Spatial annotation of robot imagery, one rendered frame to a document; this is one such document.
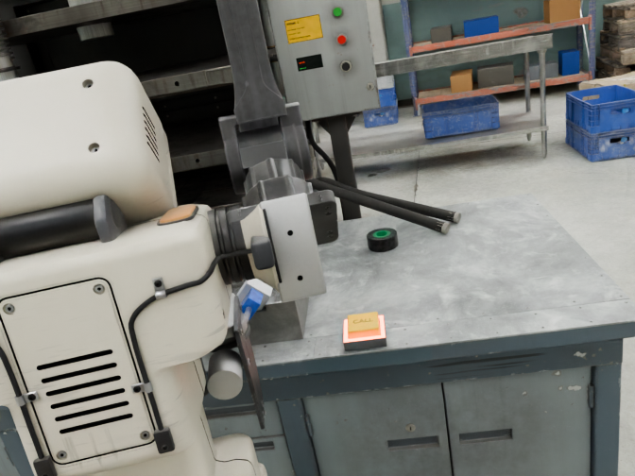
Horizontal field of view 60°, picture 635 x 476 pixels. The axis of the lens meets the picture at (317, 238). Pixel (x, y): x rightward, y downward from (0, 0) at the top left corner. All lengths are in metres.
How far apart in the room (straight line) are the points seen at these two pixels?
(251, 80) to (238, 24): 0.06
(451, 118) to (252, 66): 4.10
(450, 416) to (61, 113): 0.95
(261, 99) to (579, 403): 0.91
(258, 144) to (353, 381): 0.62
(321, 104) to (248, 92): 1.16
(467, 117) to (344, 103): 2.98
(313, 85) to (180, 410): 1.39
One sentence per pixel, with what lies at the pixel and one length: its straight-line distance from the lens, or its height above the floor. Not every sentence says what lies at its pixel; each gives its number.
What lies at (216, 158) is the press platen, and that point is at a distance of 1.86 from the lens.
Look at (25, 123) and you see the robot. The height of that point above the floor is 1.35.
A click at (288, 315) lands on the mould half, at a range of 1.10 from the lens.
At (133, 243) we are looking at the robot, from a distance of 0.52.
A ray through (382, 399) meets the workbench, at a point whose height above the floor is 0.64.
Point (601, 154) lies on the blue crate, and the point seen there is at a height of 0.05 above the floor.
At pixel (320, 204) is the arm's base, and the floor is 1.21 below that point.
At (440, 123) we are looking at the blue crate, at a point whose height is 0.37.
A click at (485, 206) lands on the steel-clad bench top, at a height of 0.80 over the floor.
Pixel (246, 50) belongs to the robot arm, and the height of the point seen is 1.37.
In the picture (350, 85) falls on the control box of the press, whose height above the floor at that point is 1.16.
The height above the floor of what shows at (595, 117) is 0.34.
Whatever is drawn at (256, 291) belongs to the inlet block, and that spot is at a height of 0.92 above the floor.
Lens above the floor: 1.40
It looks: 22 degrees down
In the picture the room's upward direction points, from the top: 11 degrees counter-clockwise
